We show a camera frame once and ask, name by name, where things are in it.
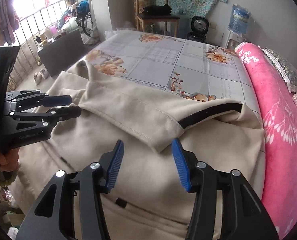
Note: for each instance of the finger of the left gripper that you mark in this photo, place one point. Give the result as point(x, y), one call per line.
point(57, 100)
point(61, 113)

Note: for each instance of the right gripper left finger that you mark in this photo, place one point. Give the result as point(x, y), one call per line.
point(52, 214)

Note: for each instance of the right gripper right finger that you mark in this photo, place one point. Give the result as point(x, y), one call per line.
point(243, 214)

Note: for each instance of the beige coat with black trim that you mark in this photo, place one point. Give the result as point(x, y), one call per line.
point(148, 200)

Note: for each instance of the hanging dark clothes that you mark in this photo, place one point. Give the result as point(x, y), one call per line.
point(9, 20)

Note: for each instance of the black clothes on chair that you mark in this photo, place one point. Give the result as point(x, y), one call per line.
point(157, 10)

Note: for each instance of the left hand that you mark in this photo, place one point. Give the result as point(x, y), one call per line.
point(9, 161)

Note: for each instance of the pair of light shoes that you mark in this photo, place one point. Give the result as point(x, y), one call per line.
point(42, 74)

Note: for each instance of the dark low cabinet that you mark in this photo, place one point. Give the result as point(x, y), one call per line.
point(63, 53)

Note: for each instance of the pink floral blanket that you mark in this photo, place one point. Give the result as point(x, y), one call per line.
point(279, 117)

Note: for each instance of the metal window railing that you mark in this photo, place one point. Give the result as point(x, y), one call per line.
point(30, 26)

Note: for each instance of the bicycle by window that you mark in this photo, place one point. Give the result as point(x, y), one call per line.
point(78, 15)

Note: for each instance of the wooden chair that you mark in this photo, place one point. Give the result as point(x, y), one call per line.
point(141, 20)

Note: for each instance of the grey lace pillow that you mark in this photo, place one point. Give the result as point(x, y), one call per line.
point(286, 70)

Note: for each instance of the floral grey bed sheet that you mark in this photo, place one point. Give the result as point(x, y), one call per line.
point(189, 69)

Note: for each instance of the black round fan heater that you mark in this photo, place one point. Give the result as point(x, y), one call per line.
point(199, 29)

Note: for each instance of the white water dispenser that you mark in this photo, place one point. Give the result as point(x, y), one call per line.
point(231, 40)

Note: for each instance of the blue water bottle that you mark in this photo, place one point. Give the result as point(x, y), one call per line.
point(239, 19)

